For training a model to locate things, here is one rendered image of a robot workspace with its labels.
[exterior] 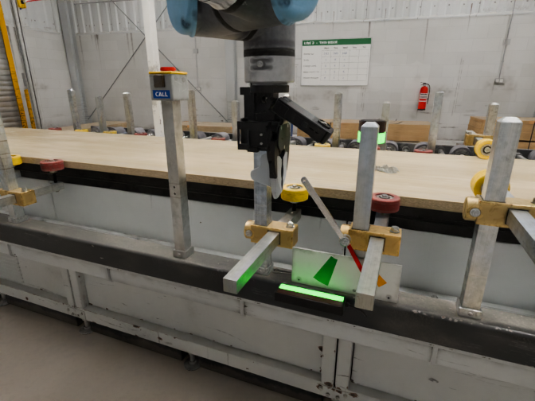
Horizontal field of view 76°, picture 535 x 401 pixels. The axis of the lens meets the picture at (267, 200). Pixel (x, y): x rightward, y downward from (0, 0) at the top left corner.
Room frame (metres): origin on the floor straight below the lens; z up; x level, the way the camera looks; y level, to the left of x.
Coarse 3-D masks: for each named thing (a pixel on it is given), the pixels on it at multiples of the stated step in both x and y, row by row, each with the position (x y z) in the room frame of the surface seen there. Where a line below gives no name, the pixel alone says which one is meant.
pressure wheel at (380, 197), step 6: (372, 198) 0.86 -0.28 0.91; (378, 198) 0.85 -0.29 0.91; (384, 198) 0.86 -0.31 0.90; (390, 198) 0.86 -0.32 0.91; (396, 198) 0.85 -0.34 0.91; (372, 204) 0.85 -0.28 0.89; (378, 204) 0.84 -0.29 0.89; (384, 204) 0.83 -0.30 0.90; (390, 204) 0.83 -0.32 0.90; (396, 204) 0.84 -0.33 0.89; (372, 210) 0.85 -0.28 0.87; (378, 210) 0.84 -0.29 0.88; (384, 210) 0.83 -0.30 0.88; (390, 210) 0.83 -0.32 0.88; (396, 210) 0.84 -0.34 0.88
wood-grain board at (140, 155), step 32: (32, 160) 1.43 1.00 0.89; (64, 160) 1.37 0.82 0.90; (96, 160) 1.37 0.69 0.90; (128, 160) 1.37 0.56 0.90; (160, 160) 1.37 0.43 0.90; (192, 160) 1.37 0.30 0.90; (224, 160) 1.37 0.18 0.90; (288, 160) 1.37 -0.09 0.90; (320, 160) 1.37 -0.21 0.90; (352, 160) 1.37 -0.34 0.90; (384, 160) 1.37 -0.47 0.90; (416, 160) 1.37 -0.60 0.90; (448, 160) 1.37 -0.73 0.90; (480, 160) 1.37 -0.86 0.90; (320, 192) 0.97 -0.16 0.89; (352, 192) 0.94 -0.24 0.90; (384, 192) 0.93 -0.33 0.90; (416, 192) 0.93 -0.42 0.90; (448, 192) 0.93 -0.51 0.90; (512, 192) 0.93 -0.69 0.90
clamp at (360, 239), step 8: (344, 224) 0.76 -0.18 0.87; (352, 224) 0.76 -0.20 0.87; (344, 232) 0.74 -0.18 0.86; (352, 232) 0.73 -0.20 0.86; (360, 232) 0.72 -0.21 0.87; (368, 232) 0.72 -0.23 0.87; (376, 232) 0.71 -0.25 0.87; (384, 232) 0.71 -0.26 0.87; (400, 232) 0.71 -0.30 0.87; (352, 240) 0.73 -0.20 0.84; (360, 240) 0.72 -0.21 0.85; (368, 240) 0.72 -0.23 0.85; (384, 240) 0.70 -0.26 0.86; (392, 240) 0.70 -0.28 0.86; (400, 240) 0.69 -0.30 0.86; (360, 248) 0.72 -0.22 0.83; (384, 248) 0.70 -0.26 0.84; (392, 248) 0.70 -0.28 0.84
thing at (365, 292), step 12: (384, 216) 0.84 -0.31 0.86; (372, 240) 0.69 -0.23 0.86; (372, 252) 0.64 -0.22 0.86; (372, 264) 0.59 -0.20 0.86; (360, 276) 0.54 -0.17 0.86; (372, 276) 0.54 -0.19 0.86; (360, 288) 0.50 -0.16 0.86; (372, 288) 0.50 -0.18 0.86; (360, 300) 0.49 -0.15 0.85; (372, 300) 0.48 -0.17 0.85
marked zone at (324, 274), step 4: (328, 260) 0.75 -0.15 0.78; (332, 260) 0.75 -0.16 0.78; (336, 260) 0.74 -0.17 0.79; (324, 264) 0.75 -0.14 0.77; (328, 264) 0.75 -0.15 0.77; (332, 264) 0.75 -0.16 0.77; (324, 268) 0.75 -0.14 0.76; (328, 268) 0.75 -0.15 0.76; (332, 268) 0.75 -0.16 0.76; (320, 272) 0.76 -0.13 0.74; (324, 272) 0.75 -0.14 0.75; (328, 272) 0.75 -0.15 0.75; (332, 272) 0.74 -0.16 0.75; (316, 276) 0.76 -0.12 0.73; (320, 276) 0.76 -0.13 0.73; (324, 276) 0.75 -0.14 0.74; (328, 276) 0.75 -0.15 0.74; (320, 280) 0.76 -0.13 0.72; (324, 280) 0.75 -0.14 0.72; (328, 280) 0.75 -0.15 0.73; (328, 284) 0.75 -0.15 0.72
